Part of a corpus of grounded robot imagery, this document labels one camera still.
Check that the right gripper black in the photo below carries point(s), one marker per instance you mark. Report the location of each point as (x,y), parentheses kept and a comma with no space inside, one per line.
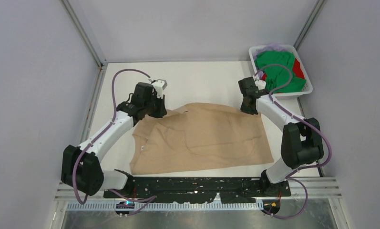
(243,109)

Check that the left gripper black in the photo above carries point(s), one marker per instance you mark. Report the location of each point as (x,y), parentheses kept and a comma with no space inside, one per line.
(162,111)

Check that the beige t shirt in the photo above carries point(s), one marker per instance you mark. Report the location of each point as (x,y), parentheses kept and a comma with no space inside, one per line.
(199,136)

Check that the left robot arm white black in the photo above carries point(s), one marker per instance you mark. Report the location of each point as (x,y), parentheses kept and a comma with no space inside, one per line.
(81,165)

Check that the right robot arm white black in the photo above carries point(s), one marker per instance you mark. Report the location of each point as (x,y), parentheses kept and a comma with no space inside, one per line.
(301,143)

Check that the green t shirt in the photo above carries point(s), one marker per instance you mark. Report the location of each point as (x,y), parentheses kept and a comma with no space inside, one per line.
(278,68)

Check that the white plastic basket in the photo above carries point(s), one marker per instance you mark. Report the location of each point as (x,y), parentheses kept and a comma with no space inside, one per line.
(307,88)

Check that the lavender t shirt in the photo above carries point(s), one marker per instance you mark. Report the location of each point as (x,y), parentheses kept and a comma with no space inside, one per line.
(270,47)

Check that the red t shirt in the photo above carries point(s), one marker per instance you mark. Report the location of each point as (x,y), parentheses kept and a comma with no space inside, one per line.
(296,69)

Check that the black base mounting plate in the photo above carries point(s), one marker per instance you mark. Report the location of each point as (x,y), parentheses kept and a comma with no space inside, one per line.
(198,190)

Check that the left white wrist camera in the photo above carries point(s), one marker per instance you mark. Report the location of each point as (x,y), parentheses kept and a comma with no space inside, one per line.
(159,85)

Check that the white slotted cable duct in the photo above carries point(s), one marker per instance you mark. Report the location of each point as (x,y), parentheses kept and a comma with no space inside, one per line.
(121,206)

